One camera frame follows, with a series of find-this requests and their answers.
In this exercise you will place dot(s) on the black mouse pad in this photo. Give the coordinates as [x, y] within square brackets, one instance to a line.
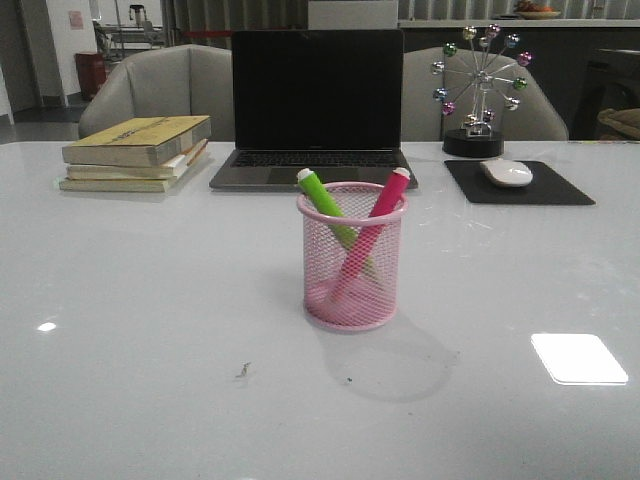
[547, 188]

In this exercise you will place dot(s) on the top yellow book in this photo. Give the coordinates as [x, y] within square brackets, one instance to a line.
[139, 142]

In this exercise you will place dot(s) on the green highlighter pen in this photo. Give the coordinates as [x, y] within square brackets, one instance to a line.
[322, 197]

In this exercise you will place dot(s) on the fruit bowl on counter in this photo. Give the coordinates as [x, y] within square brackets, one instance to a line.
[530, 10]

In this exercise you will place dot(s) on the left grey armchair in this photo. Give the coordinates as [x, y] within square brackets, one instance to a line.
[182, 80]

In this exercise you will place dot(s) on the middle book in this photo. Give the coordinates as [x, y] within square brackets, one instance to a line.
[172, 168]

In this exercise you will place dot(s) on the pink mesh pen holder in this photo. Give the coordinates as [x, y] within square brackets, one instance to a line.
[365, 305]

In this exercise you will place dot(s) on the pink highlighter pen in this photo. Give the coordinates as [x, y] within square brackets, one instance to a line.
[385, 204]

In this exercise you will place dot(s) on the grey open laptop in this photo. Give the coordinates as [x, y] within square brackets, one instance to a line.
[327, 100]

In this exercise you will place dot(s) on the right grey armchair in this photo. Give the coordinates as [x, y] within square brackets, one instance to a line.
[421, 118]

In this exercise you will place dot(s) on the ferris wheel desk ornament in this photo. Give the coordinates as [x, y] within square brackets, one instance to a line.
[476, 137]

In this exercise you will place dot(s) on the grey armchair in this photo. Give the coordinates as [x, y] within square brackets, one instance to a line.
[421, 118]
[182, 80]

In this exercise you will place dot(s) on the bottom book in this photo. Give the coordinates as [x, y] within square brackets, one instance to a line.
[136, 185]

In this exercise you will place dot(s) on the red bin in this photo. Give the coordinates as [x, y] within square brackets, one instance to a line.
[91, 73]

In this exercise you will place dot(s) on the white computer mouse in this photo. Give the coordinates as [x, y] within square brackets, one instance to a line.
[506, 173]

